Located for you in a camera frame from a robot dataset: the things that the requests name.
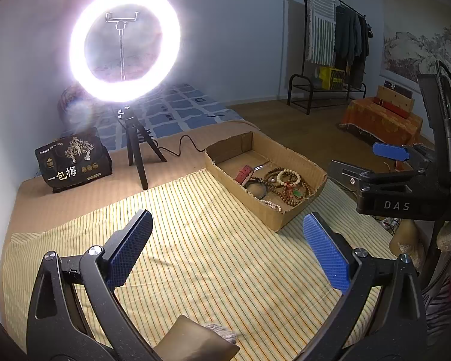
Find tan blanket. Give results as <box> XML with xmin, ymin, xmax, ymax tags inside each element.
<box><xmin>17</xmin><ymin>118</ymin><xmax>346</xmax><ymax>234</ymax></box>

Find black metal bench rack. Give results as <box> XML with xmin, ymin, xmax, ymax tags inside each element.
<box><xmin>287</xmin><ymin>74</ymin><xmax>367</xmax><ymax>115</ymax></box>

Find striped hanging towel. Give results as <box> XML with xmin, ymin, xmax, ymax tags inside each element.
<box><xmin>307</xmin><ymin>0</ymin><xmax>337</xmax><ymax>65</ymax></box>

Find white ring light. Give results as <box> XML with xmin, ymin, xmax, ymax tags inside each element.
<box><xmin>68</xmin><ymin>0</ymin><xmax>182</xmax><ymax>103</ymax></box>

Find black bangle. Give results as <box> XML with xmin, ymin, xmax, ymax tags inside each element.
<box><xmin>245</xmin><ymin>180</ymin><xmax>268</xmax><ymax>200</ymax></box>

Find red bracelet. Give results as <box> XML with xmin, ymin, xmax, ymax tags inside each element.
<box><xmin>235</xmin><ymin>165</ymin><xmax>253</xmax><ymax>186</ymax></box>

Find person's pink patterned clothing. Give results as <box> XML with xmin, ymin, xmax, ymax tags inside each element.
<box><xmin>425</xmin><ymin>271</ymin><xmax>451</xmax><ymax>335</ymax></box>

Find blue checkered bedsheet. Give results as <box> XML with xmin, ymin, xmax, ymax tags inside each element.
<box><xmin>60</xmin><ymin>83</ymin><xmax>245</xmax><ymax>151</ymax></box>

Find black clothes rack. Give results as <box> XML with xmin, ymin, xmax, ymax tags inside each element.
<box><xmin>300</xmin><ymin>0</ymin><xmax>373</xmax><ymax>63</ymax></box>

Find tan plush slipper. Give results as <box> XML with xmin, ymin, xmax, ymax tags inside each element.
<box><xmin>154</xmin><ymin>314</ymin><xmax>241</xmax><ymax>361</ymax></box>
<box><xmin>389</xmin><ymin>218</ymin><xmax>426</xmax><ymax>267</ymax></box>

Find black power cable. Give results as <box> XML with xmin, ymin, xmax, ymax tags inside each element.
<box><xmin>150</xmin><ymin>134</ymin><xmax>207</xmax><ymax>156</ymax></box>

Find black tripod stand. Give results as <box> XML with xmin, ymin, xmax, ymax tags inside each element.
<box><xmin>116</xmin><ymin>103</ymin><xmax>168</xmax><ymax>190</ymax></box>

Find black gooseneck stand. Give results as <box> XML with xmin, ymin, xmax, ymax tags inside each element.
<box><xmin>416</xmin><ymin>59</ymin><xmax>451</xmax><ymax>309</ymax></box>

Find brown wooden bead necklace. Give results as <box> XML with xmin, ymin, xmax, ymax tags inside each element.
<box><xmin>263</xmin><ymin>168</ymin><xmax>312</xmax><ymax>207</ymax></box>

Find landscape wall scroll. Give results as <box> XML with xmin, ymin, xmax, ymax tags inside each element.
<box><xmin>379</xmin><ymin>0</ymin><xmax>451</xmax><ymax>83</ymax></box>

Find yellow plastic crate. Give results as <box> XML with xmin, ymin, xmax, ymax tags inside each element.
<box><xmin>319</xmin><ymin>66</ymin><xmax>346</xmax><ymax>91</ymax></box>

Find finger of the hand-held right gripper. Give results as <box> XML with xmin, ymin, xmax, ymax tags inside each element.
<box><xmin>372</xmin><ymin>142</ymin><xmax>442</xmax><ymax>175</ymax></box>
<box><xmin>329</xmin><ymin>160</ymin><xmax>418</xmax><ymax>191</ymax></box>

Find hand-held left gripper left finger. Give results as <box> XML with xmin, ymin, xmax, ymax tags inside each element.
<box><xmin>26</xmin><ymin>209</ymin><xmax>162</xmax><ymax>361</ymax></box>

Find wooden box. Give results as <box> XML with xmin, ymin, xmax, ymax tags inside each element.
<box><xmin>374</xmin><ymin>85</ymin><xmax>416</xmax><ymax>119</ymax></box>

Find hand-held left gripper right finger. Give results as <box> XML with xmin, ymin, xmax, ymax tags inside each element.
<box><xmin>297</xmin><ymin>212</ymin><xmax>429</xmax><ymax>361</ymax></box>

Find dark hanging clothes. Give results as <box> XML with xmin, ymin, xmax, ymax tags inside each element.
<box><xmin>334</xmin><ymin>5</ymin><xmax>374</xmax><ymax>87</ymax></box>

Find yellow striped cloth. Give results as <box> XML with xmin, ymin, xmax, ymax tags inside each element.
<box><xmin>2</xmin><ymin>167</ymin><xmax>399</xmax><ymax>361</ymax></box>

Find cardboard box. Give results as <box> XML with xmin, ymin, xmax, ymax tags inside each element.
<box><xmin>205</xmin><ymin>131</ymin><xmax>328</xmax><ymax>232</ymax></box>

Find orange cloth covered table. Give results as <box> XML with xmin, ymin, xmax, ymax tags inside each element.
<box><xmin>338</xmin><ymin>98</ymin><xmax>423</xmax><ymax>147</ymax></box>

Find white bead bracelet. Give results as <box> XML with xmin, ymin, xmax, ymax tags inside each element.
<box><xmin>276</xmin><ymin>169</ymin><xmax>300</xmax><ymax>187</ymax></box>

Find black printed snack bag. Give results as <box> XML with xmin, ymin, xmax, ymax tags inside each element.
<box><xmin>35</xmin><ymin>128</ymin><xmax>113</xmax><ymax>193</ymax></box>

